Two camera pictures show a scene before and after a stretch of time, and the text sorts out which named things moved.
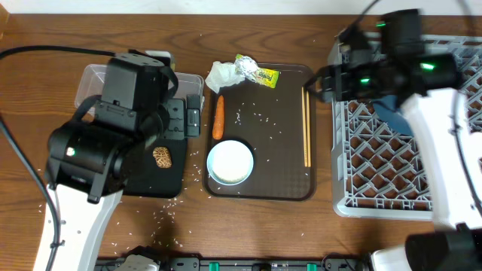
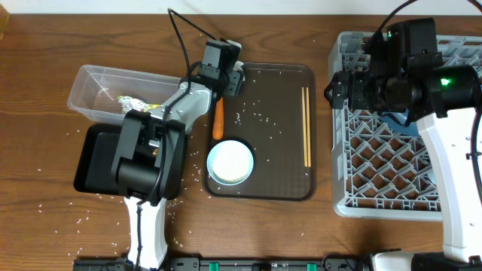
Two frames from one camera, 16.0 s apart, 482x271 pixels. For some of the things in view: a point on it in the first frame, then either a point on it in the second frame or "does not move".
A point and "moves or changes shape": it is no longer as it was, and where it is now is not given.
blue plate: (387, 109) does not move
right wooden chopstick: (308, 129) does not move
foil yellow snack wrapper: (248, 68) moves or changes shape
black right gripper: (341, 73) -> (359, 80)
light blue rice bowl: (230, 162) does not move
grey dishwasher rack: (379, 173) does not move
